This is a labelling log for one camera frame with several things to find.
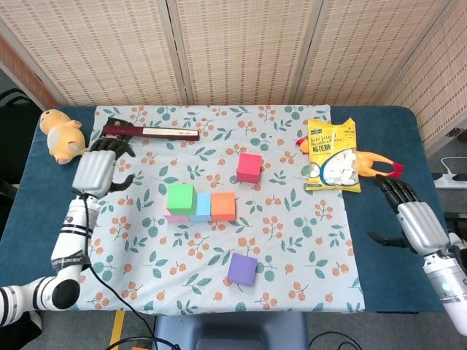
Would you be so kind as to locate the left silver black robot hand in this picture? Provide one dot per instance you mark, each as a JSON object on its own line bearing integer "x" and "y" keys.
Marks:
{"x": 93, "y": 171}

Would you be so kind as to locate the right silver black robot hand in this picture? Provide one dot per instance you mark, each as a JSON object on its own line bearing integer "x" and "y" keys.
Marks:
{"x": 423, "y": 226}

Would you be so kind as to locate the green foam cube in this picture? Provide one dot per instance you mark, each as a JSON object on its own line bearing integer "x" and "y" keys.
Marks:
{"x": 180, "y": 198}

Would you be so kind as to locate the pink foam cube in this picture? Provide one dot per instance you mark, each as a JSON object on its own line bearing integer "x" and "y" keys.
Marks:
{"x": 177, "y": 218}

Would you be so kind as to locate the orange foam cube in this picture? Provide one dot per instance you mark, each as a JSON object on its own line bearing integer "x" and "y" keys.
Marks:
{"x": 223, "y": 206}

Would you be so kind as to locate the red foam cube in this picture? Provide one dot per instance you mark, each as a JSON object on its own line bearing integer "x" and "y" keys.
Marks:
{"x": 250, "y": 167}

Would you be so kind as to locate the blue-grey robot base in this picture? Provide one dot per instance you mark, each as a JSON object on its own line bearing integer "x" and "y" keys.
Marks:
{"x": 230, "y": 331}

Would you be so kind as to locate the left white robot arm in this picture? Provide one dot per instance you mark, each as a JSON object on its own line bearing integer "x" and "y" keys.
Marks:
{"x": 71, "y": 244}

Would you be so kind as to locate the white and black shoe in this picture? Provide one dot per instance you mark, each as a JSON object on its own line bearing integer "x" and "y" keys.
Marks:
{"x": 456, "y": 238}

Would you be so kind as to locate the small metal tin box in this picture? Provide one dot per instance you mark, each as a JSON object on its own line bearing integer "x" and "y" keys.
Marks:
{"x": 113, "y": 136}

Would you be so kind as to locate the yellow plush animal toy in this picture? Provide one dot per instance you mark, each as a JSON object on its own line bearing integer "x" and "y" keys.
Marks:
{"x": 63, "y": 140}

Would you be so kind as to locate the white power strip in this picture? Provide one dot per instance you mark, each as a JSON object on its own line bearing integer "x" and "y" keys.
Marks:
{"x": 450, "y": 181}

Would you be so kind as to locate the long dark red box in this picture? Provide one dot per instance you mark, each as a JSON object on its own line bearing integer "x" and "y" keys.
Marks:
{"x": 160, "y": 132}

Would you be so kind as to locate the yellow rubber chicken toy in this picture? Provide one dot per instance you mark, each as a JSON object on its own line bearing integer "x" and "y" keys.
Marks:
{"x": 372, "y": 162}

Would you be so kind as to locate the black chair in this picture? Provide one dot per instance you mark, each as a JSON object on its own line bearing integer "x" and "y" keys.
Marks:
{"x": 14, "y": 124}

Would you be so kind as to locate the metal screen hinge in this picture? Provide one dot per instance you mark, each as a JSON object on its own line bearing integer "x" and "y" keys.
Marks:
{"x": 453, "y": 132}

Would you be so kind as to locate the floral printed tablecloth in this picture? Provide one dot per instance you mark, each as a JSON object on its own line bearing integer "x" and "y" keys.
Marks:
{"x": 310, "y": 226}

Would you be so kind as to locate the yellow marshmallow bag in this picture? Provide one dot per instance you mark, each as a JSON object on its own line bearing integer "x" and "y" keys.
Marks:
{"x": 332, "y": 156}

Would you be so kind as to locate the light blue foam cube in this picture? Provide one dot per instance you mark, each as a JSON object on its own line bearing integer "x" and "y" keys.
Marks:
{"x": 204, "y": 208}

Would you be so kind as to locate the purple foam cube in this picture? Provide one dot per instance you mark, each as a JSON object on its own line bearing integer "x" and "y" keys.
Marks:
{"x": 242, "y": 270}

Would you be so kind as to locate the woven bamboo folding screen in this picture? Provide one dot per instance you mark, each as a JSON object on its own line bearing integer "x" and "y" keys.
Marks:
{"x": 237, "y": 54}

